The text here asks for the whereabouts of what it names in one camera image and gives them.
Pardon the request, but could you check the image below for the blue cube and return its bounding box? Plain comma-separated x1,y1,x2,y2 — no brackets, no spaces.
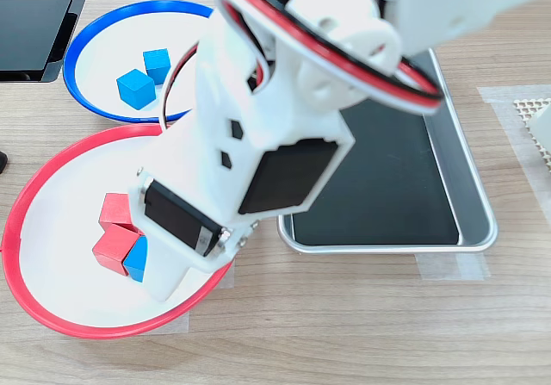
142,48,172,85
115,68,157,111
122,235,149,283

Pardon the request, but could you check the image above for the clear tape strip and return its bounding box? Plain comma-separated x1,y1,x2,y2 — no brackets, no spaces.
170,309,191,335
213,264,237,290
415,253,492,282

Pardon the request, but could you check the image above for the red cube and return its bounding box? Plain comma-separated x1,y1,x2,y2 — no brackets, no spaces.
98,192,133,227
91,223,145,277

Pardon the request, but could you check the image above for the red-rimmed white plate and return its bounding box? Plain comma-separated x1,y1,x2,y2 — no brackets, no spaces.
1,122,237,339

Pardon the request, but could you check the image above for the black tray mat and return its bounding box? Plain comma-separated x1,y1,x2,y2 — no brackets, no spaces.
292,98,461,247

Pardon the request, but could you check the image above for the blue-rimmed white plate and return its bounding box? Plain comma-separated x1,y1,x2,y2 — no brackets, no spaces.
62,0,216,124

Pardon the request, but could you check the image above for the steel tray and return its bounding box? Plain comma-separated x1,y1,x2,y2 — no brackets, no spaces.
277,47,499,256

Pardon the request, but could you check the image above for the black flat electronic device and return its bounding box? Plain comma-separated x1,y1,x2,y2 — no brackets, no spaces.
0,0,96,84

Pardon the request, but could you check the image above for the red black white motor cable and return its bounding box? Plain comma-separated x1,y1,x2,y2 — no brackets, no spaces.
214,0,444,117

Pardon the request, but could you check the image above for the pale perforated base plate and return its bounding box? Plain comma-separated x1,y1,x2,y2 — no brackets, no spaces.
513,97,551,173

